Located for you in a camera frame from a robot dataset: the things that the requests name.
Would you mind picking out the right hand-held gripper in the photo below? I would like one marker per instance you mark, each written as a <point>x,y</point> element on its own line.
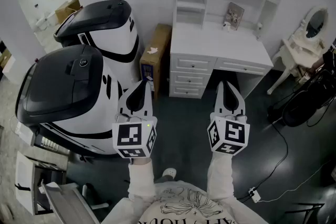
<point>235,133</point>

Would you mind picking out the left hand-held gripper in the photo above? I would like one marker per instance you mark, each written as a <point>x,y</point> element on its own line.
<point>130,136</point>

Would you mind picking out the white cabinet door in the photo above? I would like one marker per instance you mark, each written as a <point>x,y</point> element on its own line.
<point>25,181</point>

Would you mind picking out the person's right forearm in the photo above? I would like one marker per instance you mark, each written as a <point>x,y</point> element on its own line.
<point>220,178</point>

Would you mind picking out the person's left forearm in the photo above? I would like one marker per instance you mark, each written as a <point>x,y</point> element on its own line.
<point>141,181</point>

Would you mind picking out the white cabinet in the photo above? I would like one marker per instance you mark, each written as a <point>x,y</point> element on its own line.
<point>50,165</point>

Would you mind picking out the tall brown cardboard box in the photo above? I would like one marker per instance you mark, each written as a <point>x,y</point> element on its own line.
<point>156,57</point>

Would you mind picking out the large white black robot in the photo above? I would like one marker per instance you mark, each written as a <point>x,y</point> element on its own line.
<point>78,102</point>
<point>118,36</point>

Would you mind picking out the white desk with drawers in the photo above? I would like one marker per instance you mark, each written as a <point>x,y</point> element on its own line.
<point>210,44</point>

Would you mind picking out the black office chair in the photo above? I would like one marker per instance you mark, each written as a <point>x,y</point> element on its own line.
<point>302,105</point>

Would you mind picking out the person's white shoe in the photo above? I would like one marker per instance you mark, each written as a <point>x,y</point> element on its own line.
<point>169,173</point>

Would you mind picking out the small white figurine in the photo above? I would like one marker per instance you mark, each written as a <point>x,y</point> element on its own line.
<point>227,26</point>

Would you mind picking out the person's dark trouser leg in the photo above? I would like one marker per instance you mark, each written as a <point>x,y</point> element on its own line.
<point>162,179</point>

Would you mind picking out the white vanity table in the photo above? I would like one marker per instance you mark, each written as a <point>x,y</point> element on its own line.
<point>294,52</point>

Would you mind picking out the beige picture book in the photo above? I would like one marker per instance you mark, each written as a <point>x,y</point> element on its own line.
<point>235,14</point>

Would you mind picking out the white power strip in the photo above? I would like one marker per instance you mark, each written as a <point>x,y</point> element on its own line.
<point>254,194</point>

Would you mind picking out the person's white printed shirt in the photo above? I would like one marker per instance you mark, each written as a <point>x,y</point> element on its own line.
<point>189,207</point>

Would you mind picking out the small white box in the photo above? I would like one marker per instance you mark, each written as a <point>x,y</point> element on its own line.
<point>25,133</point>

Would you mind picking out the wide brown cardboard box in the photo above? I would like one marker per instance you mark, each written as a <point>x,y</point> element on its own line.
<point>67,9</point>

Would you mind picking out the oval vanity mirror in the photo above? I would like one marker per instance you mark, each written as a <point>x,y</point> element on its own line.
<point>316,22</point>

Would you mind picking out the black metal stand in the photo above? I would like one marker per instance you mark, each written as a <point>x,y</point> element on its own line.
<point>307,213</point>

